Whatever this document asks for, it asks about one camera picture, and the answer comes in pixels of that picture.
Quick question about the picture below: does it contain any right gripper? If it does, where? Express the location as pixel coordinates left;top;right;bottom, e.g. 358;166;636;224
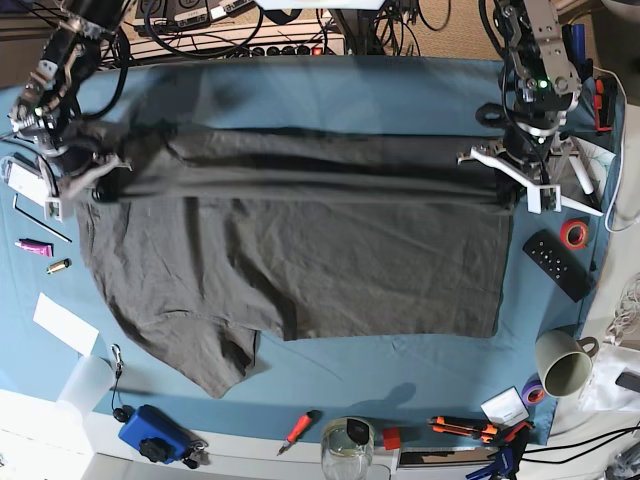
37;134;132;221

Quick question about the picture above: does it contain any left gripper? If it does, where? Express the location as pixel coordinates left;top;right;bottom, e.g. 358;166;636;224
456;130;562;214

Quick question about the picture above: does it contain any dark grey T-shirt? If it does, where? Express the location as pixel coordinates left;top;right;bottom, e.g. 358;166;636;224
75;122;513;398

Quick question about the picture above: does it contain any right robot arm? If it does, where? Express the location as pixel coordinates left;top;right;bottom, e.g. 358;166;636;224
9;1;136;221

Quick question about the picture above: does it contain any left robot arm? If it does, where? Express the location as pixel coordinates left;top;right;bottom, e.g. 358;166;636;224
457;1;582;214

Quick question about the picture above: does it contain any white plastic case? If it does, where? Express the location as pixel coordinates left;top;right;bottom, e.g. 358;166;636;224
1;153;49;207

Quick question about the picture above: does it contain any metal allen key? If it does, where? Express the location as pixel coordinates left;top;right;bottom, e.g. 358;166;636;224
12;193;73;244

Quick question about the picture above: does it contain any white marker pen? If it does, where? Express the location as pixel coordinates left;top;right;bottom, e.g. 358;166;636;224
569;154;600;209

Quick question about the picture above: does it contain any red tape roll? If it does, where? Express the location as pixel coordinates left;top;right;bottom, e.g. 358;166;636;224
560;219;589;250

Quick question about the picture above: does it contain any black remote control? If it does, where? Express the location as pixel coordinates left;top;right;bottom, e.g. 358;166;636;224
522;230;591;302

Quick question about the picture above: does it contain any pink tube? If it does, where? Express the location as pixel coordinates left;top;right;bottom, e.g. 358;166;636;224
14;239;54;258

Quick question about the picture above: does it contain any orange black clamp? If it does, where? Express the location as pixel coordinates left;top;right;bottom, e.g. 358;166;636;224
593;76;617;133

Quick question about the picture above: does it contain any white paper card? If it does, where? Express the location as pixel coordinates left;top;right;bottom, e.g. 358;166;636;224
33;293;99;356

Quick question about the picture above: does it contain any grey-green mug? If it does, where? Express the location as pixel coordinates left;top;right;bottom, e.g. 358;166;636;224
534;330;599;398

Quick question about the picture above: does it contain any purple tape roll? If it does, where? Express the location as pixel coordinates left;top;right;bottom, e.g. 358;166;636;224
521;380;546;407

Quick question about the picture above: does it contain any translucent plastic cup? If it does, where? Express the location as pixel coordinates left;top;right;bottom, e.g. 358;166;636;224
56;355;115;424

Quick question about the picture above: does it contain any white small box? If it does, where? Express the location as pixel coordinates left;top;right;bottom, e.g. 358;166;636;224
481;387;529;427

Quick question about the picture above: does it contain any orange black utility knife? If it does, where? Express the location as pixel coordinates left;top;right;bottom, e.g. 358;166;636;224
427;416;498;443

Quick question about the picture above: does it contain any black power strip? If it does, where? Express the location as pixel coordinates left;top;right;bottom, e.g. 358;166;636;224
248;43;325;57

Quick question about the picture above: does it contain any blue clamp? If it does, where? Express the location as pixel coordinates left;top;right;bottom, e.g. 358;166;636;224
465;421;534;480

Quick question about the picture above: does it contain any small red cube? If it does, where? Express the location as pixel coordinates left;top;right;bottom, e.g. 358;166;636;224
382;427;402;451

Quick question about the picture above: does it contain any blue box with knob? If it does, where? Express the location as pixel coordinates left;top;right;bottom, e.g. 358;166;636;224
118;405;191;464

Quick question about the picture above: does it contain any glass jar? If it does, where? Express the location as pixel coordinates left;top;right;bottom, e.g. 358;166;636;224
321;417;374;480

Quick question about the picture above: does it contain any red screwdriver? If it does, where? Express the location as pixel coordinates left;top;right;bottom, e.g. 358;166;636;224
277;410;320;456

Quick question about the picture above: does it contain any black lanyard with clip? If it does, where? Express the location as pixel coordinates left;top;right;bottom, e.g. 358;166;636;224
109;343;130;424

